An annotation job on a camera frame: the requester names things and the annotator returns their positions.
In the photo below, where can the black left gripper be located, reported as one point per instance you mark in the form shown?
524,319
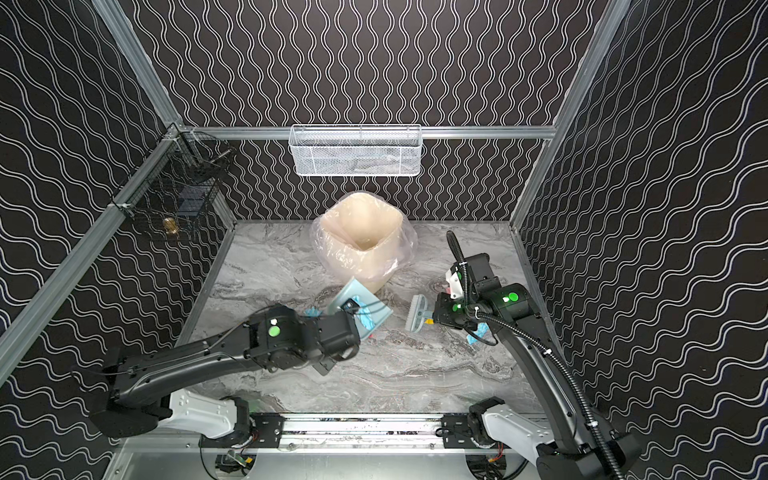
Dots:
349,333

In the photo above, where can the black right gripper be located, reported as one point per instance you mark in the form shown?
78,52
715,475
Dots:
471,267

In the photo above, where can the light teal plastic dustpan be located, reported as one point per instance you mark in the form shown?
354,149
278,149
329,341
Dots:
341,303

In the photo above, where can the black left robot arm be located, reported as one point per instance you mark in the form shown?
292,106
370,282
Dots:
152,391

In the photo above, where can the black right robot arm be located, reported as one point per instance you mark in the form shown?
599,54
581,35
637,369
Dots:
516,323

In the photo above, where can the light blue paper scrap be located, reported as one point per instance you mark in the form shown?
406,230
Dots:
312,312

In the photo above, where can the clear plastic bin liner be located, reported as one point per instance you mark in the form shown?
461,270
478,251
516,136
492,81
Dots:
336,252

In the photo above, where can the cream plastic waste bin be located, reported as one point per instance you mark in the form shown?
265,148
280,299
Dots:
362,240

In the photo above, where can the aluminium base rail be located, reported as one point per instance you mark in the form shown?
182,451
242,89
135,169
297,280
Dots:
385,433

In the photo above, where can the aluminium rear frame bar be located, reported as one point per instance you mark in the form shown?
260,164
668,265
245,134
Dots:
480,132

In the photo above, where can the aluminium frame bar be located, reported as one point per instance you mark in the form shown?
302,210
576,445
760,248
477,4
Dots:
480,132
19,337

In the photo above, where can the white wire mesh basket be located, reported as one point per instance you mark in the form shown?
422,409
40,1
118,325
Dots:
352,150

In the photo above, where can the black wire basket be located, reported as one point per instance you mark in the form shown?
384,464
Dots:
174,202

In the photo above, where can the aluminium left frame bar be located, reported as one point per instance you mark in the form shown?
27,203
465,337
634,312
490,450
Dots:
19,337

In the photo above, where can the aluminium right frame post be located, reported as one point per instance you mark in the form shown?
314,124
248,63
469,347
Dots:
596,52

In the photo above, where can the aluminium corner frame post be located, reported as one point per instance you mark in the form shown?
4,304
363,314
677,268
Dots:
128,43

